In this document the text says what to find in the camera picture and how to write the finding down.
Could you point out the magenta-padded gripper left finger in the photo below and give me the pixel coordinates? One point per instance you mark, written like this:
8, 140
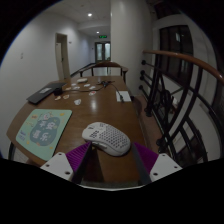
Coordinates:
58, 165

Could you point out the glazed double door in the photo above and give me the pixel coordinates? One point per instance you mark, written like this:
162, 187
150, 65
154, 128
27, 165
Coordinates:
102, 51

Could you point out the small black box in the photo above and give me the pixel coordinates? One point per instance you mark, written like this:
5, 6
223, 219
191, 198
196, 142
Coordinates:
58, 91

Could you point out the mint green printed mouse pad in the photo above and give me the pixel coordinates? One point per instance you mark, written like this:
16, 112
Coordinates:
42, 133

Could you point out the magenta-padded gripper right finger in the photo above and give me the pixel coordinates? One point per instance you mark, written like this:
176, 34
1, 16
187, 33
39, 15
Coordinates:
163, 165

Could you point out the small orange sticker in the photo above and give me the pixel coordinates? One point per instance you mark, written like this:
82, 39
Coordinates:
66, 96

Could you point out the black closed laptop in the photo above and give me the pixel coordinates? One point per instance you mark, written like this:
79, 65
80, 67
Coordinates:
42, 93

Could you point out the white perforated computer mouse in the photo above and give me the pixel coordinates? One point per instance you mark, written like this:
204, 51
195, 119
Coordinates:
107, 138

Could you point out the white side door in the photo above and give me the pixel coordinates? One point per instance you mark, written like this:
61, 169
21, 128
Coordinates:
62, 56

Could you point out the small flat white box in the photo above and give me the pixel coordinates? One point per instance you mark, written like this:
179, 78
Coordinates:
82, 80

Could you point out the black railing with wooden handrail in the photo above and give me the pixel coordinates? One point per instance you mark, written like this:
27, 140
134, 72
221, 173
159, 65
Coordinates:
186, 58

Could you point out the small beige sticker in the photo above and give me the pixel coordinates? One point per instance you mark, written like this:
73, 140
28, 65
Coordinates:
58, 98

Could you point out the small red white sticker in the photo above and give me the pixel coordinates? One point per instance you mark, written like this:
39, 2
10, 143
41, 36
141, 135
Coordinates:
92, 93

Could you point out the wooden armchair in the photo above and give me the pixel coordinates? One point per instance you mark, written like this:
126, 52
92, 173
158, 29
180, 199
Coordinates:
106, 64

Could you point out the white paper sheet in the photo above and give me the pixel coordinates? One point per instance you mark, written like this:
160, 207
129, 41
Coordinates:
124, 96

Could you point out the green exit sign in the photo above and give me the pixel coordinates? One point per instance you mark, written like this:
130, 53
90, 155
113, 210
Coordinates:
103, 36

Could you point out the dark window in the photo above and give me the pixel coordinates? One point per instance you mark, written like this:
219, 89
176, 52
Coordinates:
176, 50

